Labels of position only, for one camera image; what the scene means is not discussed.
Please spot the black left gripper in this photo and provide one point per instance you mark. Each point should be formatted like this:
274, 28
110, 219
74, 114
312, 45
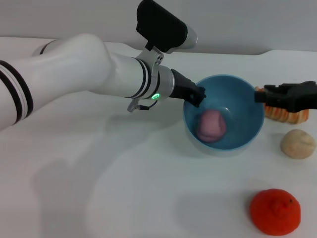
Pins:
182, 86

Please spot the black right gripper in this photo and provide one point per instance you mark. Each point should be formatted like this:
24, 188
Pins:
297, 98

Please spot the pink toy peach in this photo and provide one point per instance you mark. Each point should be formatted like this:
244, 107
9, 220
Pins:
211, 126

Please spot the blue bowl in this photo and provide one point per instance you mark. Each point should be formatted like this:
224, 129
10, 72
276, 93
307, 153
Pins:
242, 129

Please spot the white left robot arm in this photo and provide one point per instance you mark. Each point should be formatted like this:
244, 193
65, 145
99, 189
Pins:
74, 69

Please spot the orange striped toy bread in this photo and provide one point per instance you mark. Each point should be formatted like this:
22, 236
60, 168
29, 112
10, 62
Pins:
294, 118

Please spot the beige round toy bun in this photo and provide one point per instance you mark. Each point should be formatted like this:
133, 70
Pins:
298, 143

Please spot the orange toy tangerine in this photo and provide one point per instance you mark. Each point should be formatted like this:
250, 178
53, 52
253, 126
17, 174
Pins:
275, 213

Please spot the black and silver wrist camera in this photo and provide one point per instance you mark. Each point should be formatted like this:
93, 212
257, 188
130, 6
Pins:
161, 27

